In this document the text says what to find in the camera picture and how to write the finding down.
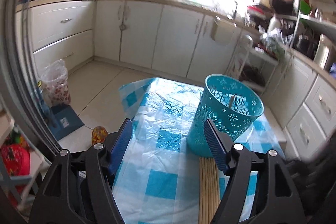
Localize yellow patterned slipper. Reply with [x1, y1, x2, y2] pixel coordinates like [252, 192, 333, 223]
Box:
[91, 126, 108, 145]

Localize blue white checkered tablecloth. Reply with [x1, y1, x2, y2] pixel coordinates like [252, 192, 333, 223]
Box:
[111, 77, 285, 224]

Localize blue handled broom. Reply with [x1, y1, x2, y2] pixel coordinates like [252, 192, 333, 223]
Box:
[35, 80, 58, 133]

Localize white rolling trolley rack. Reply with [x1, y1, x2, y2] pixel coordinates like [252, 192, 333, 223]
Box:
[226, 34, 279, 95]

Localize bagged green vegetables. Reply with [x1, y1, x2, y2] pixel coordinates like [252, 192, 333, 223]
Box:
[260, 28, 285, 60]

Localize white electric thermos pot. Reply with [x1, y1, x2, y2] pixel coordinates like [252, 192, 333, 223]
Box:
[313, 34, 335, 71]

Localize blue dustpan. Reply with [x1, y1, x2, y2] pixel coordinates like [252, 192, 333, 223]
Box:
[51, 105, 84, 141]

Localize bundle wooden chopstick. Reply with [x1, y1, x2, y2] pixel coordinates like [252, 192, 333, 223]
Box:
[203, 158, 209, 224]
[198, 157, 203, 224]
[207, 158, 214, 221]
[212, 159, 221, 212]

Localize white hanging door bin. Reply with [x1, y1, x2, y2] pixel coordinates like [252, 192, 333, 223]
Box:
[210, 16, 237, 45]

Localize teal perforated plastic basket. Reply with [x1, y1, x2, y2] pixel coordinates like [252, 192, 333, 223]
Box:
[187, 74, 264, 158]

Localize plastic bag waste bin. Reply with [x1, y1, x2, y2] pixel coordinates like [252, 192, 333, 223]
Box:
[41, 59, 71, 106]

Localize white blue corner shelf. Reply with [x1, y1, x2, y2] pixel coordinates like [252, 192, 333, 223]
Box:
[1, 99, 51, 221]

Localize black microwave oven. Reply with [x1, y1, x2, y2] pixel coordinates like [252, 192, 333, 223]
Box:
[270, 0, 294, 15]

